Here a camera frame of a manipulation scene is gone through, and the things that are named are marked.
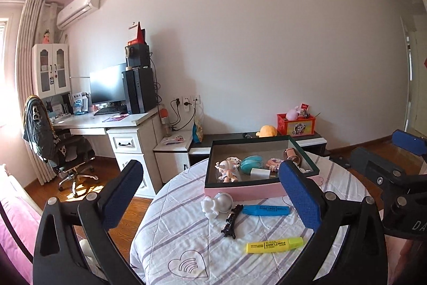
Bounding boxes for white air conditioner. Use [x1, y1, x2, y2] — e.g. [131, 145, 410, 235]
[56, 0, 101, 31]

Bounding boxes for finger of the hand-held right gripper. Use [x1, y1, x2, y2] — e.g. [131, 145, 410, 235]
[391, 129, 427, 157]
[350, 146, 416, 187]

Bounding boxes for black computer tower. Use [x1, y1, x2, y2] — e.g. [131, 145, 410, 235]
[122, 67, 157, 115]

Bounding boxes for white desk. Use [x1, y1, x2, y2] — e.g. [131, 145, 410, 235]
[50, 106, 167, 199]

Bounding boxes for window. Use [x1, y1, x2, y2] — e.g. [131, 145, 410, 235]
[0, 18, 10, 128]

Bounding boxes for low white black cabinet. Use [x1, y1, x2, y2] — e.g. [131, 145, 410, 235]
[153, 131, 331, 187]

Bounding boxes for bottle with orange cap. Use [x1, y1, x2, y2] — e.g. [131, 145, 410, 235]
[159, 108, 171, 140]

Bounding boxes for black floor scale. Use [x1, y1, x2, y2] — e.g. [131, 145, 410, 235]
[330, 155, 352, 170]

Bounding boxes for dark printed garment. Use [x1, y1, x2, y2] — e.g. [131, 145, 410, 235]
[23, 95, 56, 160]

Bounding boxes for red desk calendar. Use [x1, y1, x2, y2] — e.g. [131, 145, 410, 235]
[128, 22, 147, 46]

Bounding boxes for yellow highlighter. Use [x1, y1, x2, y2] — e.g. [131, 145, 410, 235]
[246, 236, 305, 254]

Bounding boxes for rose gold metal cylinder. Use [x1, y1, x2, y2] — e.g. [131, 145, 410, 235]
[283, 148, 303, 167]

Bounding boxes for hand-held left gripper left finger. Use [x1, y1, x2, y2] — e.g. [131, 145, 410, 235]
[33, 159, 145, 285]

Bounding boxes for white door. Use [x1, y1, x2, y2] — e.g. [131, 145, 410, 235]
[400, 0, 427, 139]

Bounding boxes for blue white carton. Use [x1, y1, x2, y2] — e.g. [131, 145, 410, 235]
[72, 91, 89, 114]

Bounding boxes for pale doll figure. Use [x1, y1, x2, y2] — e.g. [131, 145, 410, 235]
[215, 156, 241, 183]

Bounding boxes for black box with round lens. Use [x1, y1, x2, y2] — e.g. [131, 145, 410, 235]
[125, 43, 151, 69]

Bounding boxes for white glass-door cabinet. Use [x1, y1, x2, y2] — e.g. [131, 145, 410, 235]
[31, 43, 71, 99]

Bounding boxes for black hair clip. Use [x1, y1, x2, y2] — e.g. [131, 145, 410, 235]
[221, 204, 245, 240]

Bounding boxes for yellow octopus plush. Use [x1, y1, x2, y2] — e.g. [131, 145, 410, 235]
[256, 125, 278, 138]

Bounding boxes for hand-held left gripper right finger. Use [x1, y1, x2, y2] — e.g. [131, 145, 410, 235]
[278, 160, 389, 285]

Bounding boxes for pink box with dark rim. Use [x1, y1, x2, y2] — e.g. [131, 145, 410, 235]
[203, 135, 321, 200]

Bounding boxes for black computer monitor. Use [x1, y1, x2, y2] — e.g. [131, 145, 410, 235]
[89, 63, 128, 105]

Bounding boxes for black office chair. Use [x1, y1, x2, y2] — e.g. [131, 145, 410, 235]
[50, 131, 99, 197]

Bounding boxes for red storage box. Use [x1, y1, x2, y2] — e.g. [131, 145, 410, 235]
[276, 114, 317, 137]

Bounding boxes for beige curtain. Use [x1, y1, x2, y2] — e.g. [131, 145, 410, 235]
[17, 0, 67, 185]

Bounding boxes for pink bed sheet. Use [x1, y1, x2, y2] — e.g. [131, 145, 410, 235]
[0, 165, 45, 285]

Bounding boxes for person's right forearm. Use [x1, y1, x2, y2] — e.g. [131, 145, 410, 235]
[385, 233, 416, 285]

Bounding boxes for blue highlighter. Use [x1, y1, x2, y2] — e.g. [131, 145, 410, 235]
[242, 204, 291, 216]

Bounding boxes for white wall sockets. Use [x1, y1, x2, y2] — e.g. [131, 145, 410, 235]
[173, 95, 201, 112]

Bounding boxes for pink block toy figure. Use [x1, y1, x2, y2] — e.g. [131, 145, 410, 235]
[266, 157, 285, 171]

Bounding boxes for blue snack bag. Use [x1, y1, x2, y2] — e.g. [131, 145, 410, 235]
[192, 118, 205, 143]

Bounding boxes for white figurine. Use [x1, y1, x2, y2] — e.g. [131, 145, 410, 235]
[201, 192, 234, 220]

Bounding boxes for teal round case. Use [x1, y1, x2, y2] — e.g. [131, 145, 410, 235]
[240, 155, 266, 176]

